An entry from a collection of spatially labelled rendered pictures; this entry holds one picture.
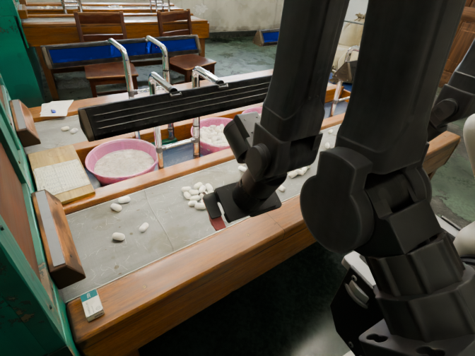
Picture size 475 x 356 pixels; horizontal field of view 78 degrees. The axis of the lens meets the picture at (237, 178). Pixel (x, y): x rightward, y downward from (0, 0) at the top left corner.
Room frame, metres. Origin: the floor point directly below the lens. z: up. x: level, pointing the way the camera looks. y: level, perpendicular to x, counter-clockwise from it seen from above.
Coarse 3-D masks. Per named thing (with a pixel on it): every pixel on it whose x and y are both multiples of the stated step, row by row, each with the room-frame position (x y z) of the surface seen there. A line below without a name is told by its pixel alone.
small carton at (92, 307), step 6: (84, 294) 0.34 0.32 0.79; (90, 294) 0.34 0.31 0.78; (96, 294) 0.34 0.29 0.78; (84, 300) 0.33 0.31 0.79; (90, 300) 0.33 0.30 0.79; (96, 300) 0.33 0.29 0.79; (84, 306) 0.31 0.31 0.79; (90, 306) 0.32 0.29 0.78; (96, 306) 0.32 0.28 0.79; (90, 312) 0.30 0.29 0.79; (96, 312) 0.30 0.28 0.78; (102, 312) 0.31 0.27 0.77; (90, 318) 0.29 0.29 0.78
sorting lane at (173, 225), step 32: (160, 192) 0.76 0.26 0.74; (288, 192) 0.82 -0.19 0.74; (96, 224) 0.59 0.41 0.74; (128, 224) 0.60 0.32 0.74; (160, 224) 0.61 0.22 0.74; (192, 224) 0.62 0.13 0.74; (96, 256) 0.47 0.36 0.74; (128, 256) 0.48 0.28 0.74; (160, 256) 0.49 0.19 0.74; (64, 288) 0.37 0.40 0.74; (96, 288) 0.38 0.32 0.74
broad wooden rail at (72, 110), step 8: (256, 72) 2.07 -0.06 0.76; (264, 72) 2.08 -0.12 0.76; (272, 72) 2.10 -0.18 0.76; (224, 80) 1.85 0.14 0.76; (232, 80) 1.87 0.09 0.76; (176, 88) 1.64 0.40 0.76; (184, 88) 1.65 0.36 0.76; (104, 96) 1.44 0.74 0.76; (112, 96) 1.45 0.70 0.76; (120, 96) 1.46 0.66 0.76; (128, 96) 1.47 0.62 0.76; (136, 96) 1.48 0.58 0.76; (72, 104) 1.32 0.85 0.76; (80, 104) 1.32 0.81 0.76; (88, 104) 1.33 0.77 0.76; (96, 104) 1.34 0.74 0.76; (32, 112) 1.19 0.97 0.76; (72, 112) 1.24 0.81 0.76; (40, 120) 1.16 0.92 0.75
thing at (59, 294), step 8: (8, 96) 1.20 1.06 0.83; (24, 152) 0.87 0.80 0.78; (24, 160) 0.75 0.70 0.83; (24, 168) 0.70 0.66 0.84; (32, 176) 0.78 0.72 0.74; (32, 184) 0.68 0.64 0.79; (32, 192) 0.61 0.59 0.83; (56, 288) 0.33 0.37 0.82; (56, 296) 0.30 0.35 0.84; (64, 304) 0.33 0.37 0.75; (64, 312) 0.30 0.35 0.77; (64, 320) 0.27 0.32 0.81; (64, 328) 0.25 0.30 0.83; (64, 336) 0.23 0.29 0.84; (72, 336) 0.26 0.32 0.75; (72, 344) 0.24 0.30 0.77; (56, 352) 0.20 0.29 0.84; (64, 352) 0.21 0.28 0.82; (72, 352) 0.22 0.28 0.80; (80, 352) 0.25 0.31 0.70
